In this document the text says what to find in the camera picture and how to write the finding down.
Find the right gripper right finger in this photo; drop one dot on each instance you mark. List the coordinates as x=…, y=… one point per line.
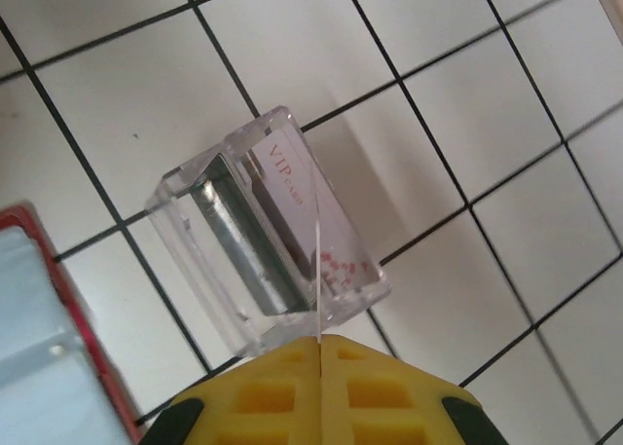
x=379, y=416

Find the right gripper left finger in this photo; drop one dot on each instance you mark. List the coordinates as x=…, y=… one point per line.
x=272, y=416

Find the silver reflective card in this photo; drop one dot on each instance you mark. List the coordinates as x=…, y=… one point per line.
x=229, y=240

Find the clear acrylic card stand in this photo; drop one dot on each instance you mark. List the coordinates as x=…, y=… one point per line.
x=185, y=250

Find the white VIP card red print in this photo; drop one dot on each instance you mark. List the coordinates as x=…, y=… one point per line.
x=287, y=172

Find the red card holder wallet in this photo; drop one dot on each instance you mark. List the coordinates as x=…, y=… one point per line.
x=29, y=367

